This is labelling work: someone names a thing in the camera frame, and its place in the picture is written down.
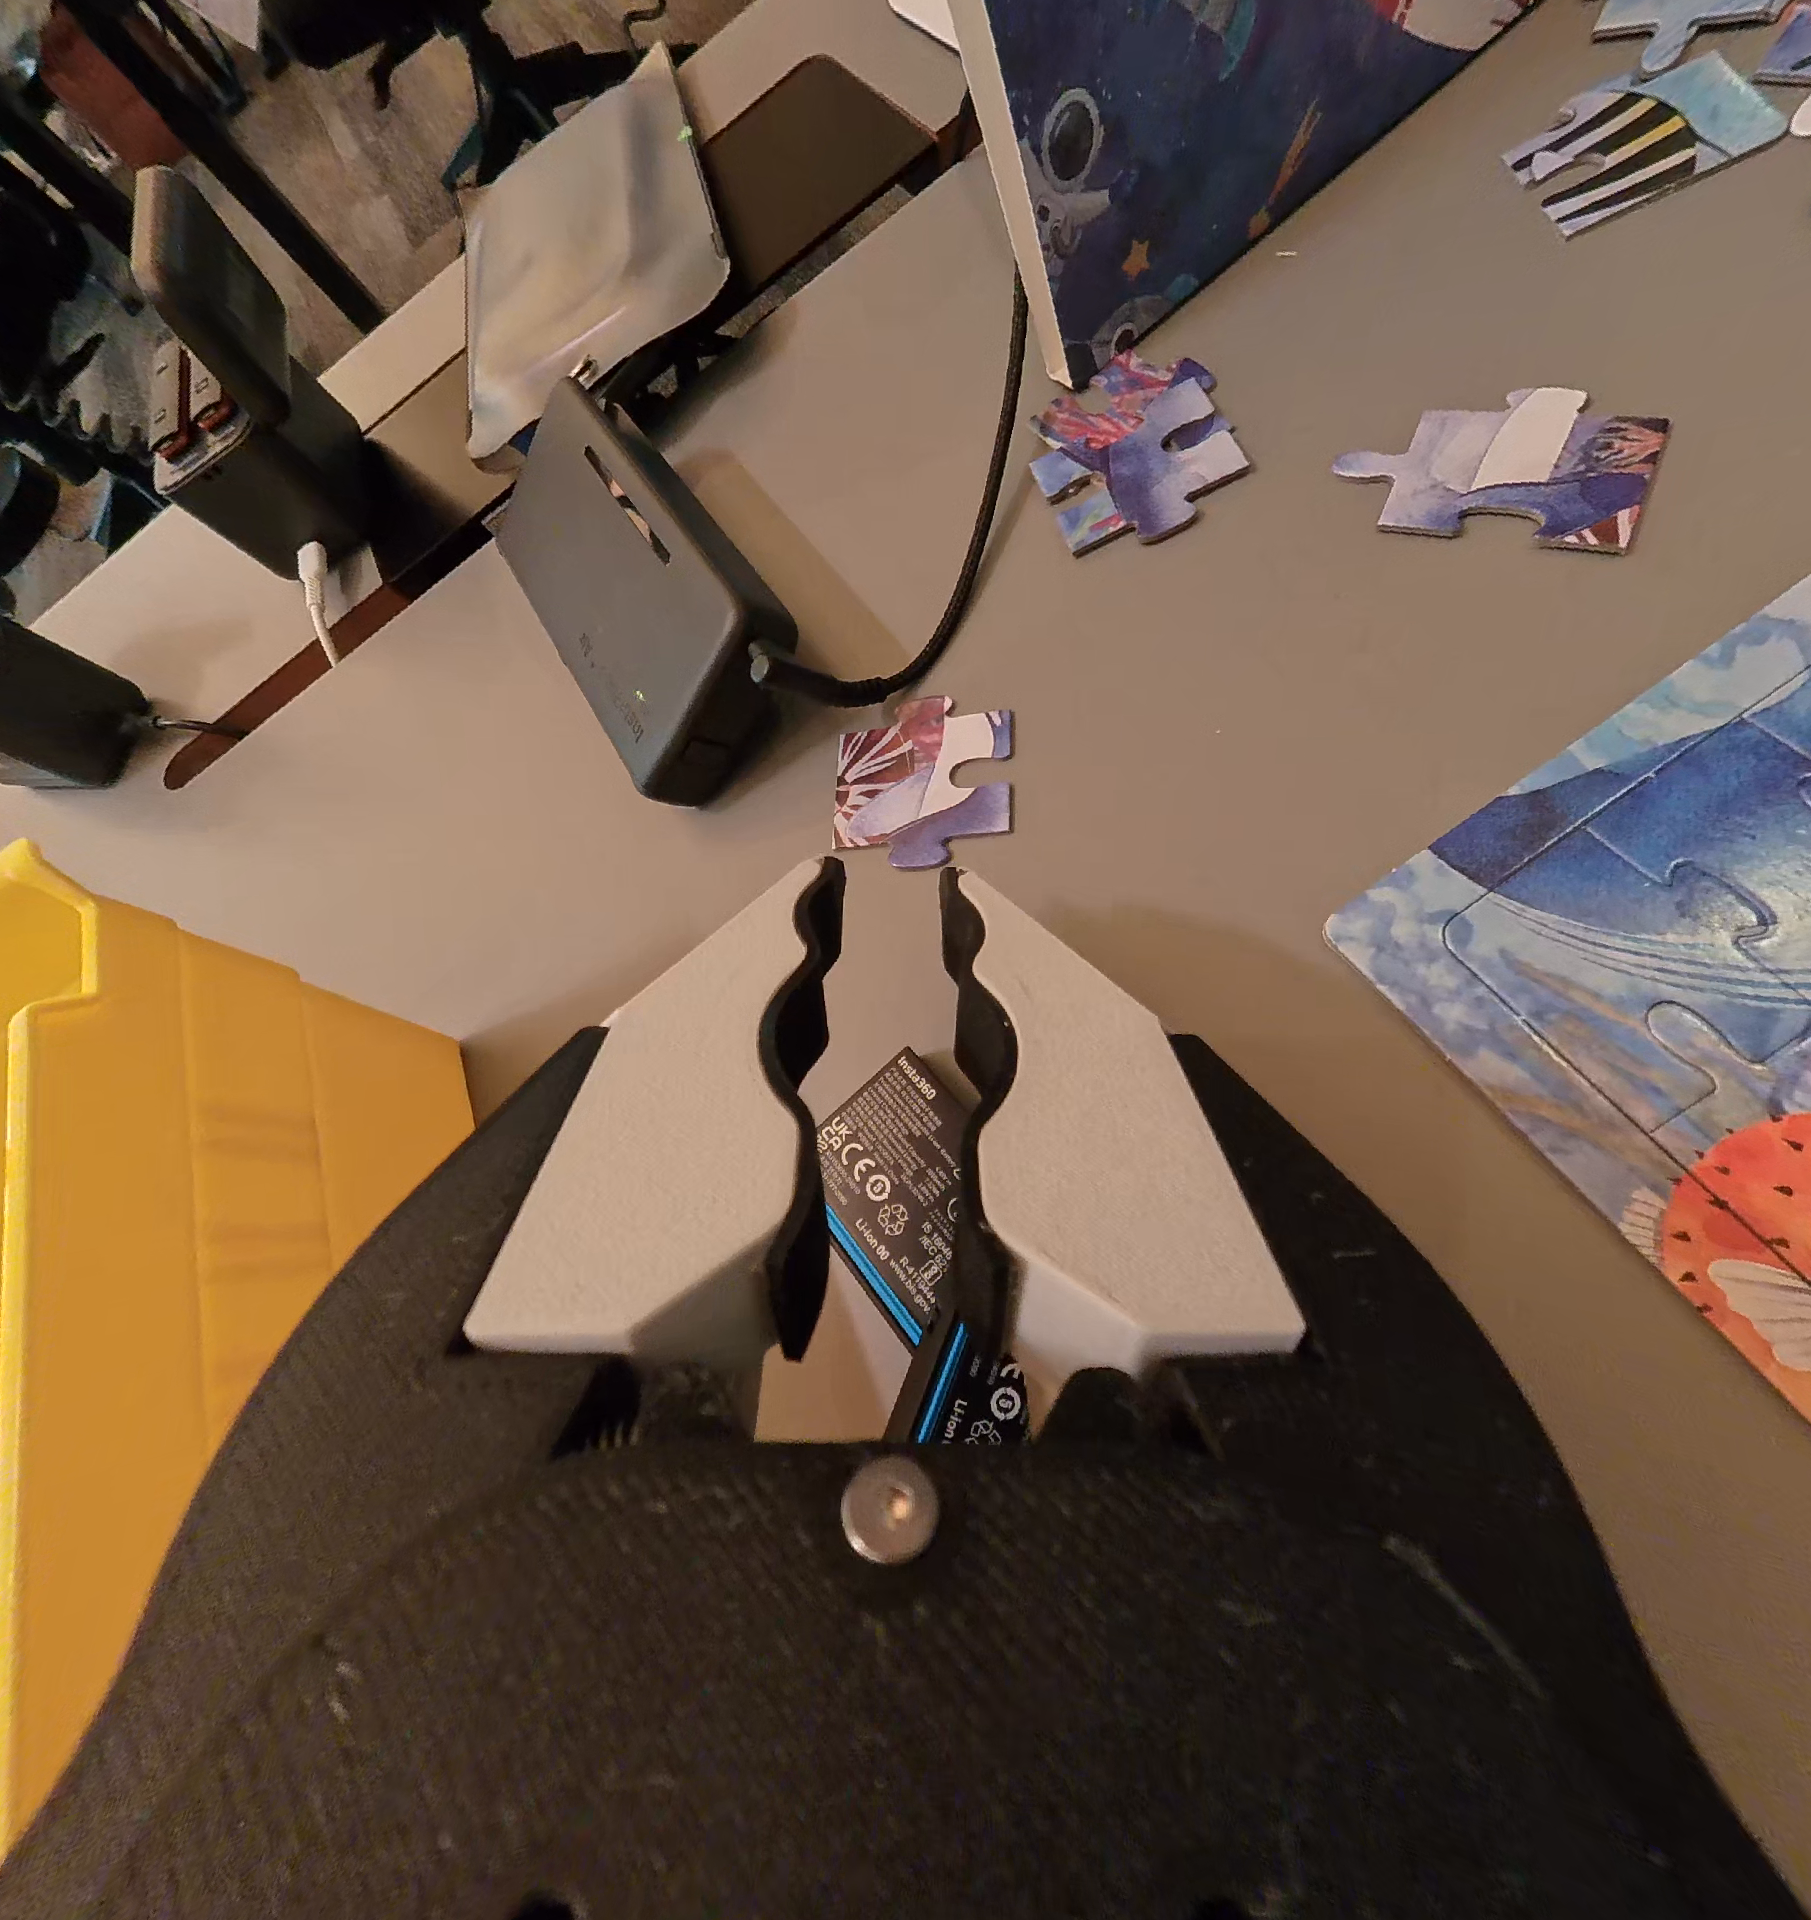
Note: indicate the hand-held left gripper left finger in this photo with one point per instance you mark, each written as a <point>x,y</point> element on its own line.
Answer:
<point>651,1170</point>

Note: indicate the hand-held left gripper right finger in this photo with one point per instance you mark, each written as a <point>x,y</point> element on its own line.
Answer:
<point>1132,1185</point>

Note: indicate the ocean jigsaw puzzle board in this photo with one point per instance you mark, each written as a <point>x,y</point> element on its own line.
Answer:
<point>1596,929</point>

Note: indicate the purple fan coral puzzle piece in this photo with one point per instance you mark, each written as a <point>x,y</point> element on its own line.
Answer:
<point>921,780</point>

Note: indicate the large yellow storage bin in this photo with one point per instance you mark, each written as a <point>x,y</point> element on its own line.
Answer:
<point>172,1200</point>

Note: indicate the black charging hub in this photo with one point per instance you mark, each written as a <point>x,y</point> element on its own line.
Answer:
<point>622,601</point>

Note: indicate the black power bank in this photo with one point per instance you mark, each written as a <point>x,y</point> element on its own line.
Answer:
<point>36,704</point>
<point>246,376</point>

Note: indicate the pink coral puzzle piece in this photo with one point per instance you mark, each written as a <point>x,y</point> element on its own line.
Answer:
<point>1101,401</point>

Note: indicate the white patch blue puzzle piece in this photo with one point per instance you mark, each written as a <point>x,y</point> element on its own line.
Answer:
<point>1506,465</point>

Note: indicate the silver foil pouch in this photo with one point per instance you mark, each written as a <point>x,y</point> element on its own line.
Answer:
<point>591,225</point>

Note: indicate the illustrated puzzle box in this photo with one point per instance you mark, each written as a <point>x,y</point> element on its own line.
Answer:
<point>1192,151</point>

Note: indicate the black office chair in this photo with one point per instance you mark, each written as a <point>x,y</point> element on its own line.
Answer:
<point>509,60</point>

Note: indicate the pile of loose puzzle pieces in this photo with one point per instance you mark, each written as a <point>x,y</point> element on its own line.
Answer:
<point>1642,142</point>

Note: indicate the white stand base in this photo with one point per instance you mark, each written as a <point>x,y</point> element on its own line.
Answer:
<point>929,11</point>

